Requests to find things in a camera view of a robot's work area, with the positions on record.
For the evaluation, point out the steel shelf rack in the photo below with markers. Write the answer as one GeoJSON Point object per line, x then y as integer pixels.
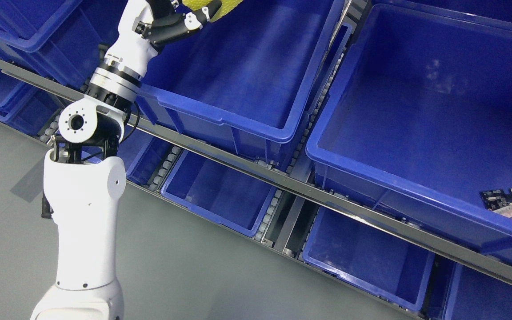
{"type": "Point", "coordinates": [471, 259]}

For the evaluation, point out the yellow foam block notched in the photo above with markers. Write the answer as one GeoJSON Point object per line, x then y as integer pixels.
{"type": "Point", "coordinates": [212, 9]}

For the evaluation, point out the blue plastic bin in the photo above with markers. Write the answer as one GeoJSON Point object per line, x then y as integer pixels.
{"type": "Point", "coordinates": [419, 118]}
{"type": "Point", "coordinates": [369, 259]}
{"type": "Point", "coordinates": [58, 39]}
{"type": "Point", "coordinates": [243, 83]}
{"type": "Point", "coordinates": [24, 107]}
{"type": "Point", "coordinates": [218, 193]}

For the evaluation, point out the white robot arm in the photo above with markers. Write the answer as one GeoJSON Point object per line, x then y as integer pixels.
{"type": "Point", "coordinates": [83, 182]}

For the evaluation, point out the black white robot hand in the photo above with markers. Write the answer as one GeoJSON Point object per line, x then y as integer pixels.
{"type": "Point", "coordinates": [149, 25]}

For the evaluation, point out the circuit board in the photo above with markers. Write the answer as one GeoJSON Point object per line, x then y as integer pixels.
{"type": "Point", "coordinates": [498, 201]}

